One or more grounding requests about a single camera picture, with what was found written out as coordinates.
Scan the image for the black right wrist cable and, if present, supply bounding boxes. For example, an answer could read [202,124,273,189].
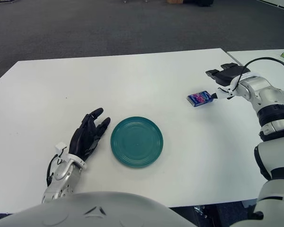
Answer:
[236,57,284,105]

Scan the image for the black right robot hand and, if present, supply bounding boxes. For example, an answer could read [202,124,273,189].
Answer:
[205,63,251,99]

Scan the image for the teal round plate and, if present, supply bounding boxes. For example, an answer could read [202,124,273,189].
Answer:
[110,116,164,168]

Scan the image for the white right wrist sensor box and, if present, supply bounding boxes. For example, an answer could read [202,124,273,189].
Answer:
[214,87,235,99]

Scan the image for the dark background furniture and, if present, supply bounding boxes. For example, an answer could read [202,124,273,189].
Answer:
[183,0,213,7]

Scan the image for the purple blue gum pack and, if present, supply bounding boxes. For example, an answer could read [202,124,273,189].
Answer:
[187,91,215,108]

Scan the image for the white wrist sensor box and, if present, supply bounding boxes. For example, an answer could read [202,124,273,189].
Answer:
[214,87,235,99]
[55,141,67,157]

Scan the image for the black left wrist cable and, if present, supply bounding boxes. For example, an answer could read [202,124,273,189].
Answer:
[46,153,62,186]

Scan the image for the white left wrist sensor box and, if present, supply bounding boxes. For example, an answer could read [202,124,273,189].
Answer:
[55,141,67,157]

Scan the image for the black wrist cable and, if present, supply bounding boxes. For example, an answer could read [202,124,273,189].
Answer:
[236,57,284,105]
[46,153,62,186]

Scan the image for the grey robot torso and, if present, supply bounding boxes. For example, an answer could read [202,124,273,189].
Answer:
[0,191,197,227]

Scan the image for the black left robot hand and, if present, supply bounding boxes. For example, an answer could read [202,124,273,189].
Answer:
[69,108,111,163]

